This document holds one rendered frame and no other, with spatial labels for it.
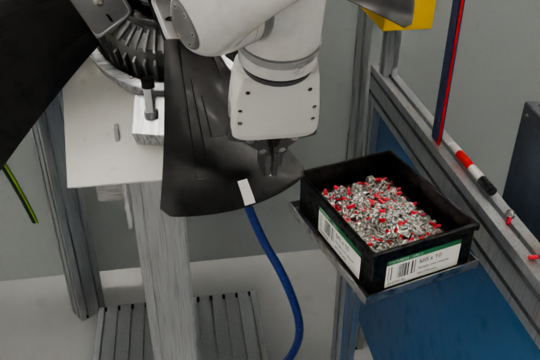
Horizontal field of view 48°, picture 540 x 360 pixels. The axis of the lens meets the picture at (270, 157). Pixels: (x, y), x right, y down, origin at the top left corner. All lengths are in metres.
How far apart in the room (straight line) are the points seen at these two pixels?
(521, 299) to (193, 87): 0.50
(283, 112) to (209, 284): 1.41
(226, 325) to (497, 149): 1.01
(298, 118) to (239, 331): 1.16
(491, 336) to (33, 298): 1.49
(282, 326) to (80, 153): 1.05
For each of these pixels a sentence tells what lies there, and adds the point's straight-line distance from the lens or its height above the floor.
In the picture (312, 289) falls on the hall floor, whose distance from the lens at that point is 2.01.
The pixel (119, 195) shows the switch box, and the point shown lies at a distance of 1.34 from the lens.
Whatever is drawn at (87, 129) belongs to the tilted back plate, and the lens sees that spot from 1.02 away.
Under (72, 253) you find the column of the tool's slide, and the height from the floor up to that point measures 0.26.
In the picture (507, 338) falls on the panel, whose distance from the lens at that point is 0.96.
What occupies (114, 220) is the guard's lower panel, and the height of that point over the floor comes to 0.25.
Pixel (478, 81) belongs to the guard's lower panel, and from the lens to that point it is 1.93.
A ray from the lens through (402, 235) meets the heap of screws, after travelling 0.87.
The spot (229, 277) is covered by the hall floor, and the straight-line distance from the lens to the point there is 2.05.
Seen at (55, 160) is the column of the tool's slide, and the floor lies 0.56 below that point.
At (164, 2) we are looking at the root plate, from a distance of 0.82.
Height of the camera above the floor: 1.37
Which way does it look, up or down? 31 degrees down
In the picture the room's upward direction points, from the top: straight up
